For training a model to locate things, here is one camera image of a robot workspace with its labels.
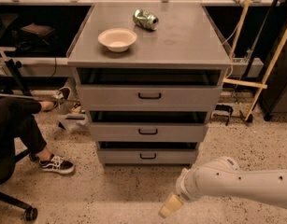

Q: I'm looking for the grey drawer cabinet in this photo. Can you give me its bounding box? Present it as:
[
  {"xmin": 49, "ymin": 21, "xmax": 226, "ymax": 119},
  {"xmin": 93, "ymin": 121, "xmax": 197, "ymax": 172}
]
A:
[{"xmin": 65, "ymin": 1, "xmax": 233, "ymax": 168}]

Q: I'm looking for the wooden easel frame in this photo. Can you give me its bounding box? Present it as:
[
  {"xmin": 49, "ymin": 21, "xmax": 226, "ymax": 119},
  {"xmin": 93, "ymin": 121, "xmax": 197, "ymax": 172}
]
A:
[{"xmin": 222, "ymin": 0, "xmax": 287, "ymax": 123}]

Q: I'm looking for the black white sneaker near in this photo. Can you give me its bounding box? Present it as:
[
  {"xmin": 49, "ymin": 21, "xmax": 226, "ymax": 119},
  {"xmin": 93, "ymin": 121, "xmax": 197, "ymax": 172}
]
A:
[{"xmin": 39, "ymin": 155, "xmax": 75, "ymax": 175}]

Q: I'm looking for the black clamp on floor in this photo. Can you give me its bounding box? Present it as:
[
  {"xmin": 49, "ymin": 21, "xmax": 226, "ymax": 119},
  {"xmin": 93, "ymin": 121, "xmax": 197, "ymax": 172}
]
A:
[{"xmin": 211, "ymin": 105, "xmax": 233, "ymax": 125}]

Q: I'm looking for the crushed green soda can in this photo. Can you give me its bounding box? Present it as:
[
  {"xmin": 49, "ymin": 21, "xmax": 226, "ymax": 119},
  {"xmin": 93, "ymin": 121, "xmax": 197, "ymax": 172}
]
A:
[{"xmin": 133, "ymin": 9, "xmax": 159, "ymax": 31}]

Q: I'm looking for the thin metal rod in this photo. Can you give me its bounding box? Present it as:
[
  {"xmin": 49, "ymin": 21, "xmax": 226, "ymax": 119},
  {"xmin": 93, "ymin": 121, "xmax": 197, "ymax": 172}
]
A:
[{"xmin": 0, "ymin": 93, "xmax": 80, "ymax": 104}]

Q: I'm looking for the grey middle drawer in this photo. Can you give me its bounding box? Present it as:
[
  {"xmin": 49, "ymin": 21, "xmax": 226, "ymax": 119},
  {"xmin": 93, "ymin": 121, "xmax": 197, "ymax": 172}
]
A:
[{"xmin": 89, "ymin": 123, "xmax": 208, "ymax": 142}]

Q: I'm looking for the black white sneaker far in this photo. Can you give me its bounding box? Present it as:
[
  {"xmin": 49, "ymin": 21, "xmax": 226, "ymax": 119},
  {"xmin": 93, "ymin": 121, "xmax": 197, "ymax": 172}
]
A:
[{"xmin": 40, "ymin": 87, "xmax": 71, "ymax": 112}]

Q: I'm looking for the dark box on shelf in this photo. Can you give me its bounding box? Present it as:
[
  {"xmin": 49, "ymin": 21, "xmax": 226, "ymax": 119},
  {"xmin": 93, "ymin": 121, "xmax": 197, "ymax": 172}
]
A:
[{"xmin": 21, "ymin": 23, "xmax": 54, "ymax": 40}]

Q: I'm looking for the grey bottom drawer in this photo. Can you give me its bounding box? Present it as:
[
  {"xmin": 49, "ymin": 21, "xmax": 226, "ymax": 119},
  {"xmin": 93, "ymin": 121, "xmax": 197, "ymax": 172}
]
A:
[{"xmin": 97, "ymin": 149, "xmax": 198, "ymax": 165}]

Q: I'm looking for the grey top drawer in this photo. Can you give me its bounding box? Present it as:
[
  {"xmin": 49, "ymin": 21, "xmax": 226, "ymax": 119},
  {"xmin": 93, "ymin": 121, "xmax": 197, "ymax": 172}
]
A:
[{"xmin": 77, "ymin": 85, "xmax": 222, "ymax": 112}]

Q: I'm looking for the seated person in black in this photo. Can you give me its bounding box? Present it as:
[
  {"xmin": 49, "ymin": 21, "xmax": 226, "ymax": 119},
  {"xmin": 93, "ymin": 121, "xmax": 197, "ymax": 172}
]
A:
[{"xmin": 0, "ymin": 96, "xmax": 57, "ymax": 187}]

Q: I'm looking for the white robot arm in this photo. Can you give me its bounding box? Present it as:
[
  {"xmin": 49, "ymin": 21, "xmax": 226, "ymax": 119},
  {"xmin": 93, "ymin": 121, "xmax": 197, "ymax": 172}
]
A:
[{"xmin": 159, "ymin": 156, "xmax": 287, "ymax": 218}]

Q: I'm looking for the black rolling cabinet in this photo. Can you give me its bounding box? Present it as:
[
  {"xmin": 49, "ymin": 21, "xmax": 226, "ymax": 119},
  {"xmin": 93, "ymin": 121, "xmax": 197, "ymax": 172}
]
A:
[{"xmin": 259, "ymin": 39, "xmax": 287, "ymax": 121}]

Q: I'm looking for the black office chair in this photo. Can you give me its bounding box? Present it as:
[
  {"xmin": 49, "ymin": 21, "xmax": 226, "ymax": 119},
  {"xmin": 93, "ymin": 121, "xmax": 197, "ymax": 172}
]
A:
[{"xmin": 0, "ymin": 149, "xmax": 37, "ymax": 222}]

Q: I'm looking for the clear plastic bin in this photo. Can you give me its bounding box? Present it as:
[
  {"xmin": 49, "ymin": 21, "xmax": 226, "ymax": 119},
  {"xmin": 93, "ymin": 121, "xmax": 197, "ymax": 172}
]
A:
[{"xmin": 57, "ymin": 106, "xmax": 89, "ymax": 133}]

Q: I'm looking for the black white sneaker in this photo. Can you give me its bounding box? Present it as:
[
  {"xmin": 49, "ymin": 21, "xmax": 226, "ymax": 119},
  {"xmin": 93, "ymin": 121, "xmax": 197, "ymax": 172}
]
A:
[
  {"xmin": 39, "ymin": 155, "xmax": 75, "ymax": 175},
  {"xmin": 40, "ymin": 87, "xmax": 71, "ymax": 112}
]

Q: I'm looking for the grey drawer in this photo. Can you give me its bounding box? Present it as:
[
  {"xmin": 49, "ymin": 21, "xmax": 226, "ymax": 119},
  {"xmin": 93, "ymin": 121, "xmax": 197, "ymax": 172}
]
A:
[
  {"xmin": 77, "ymin": 85, "xmax": 222, "ymax": 112},
  {"xmin": 97, "ymin": 149, "xmax": 198, "ymax": 165},
  {"xmin": 89, "ymin": 123, "xmax": 208, "ymax": 142}
]

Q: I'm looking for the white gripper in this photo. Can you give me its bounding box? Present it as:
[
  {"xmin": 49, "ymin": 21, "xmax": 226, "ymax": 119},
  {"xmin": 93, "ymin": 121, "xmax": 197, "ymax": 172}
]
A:
[{"xmin": 159, "ymin": 168, "xmax": 196, "ymax": 218}]

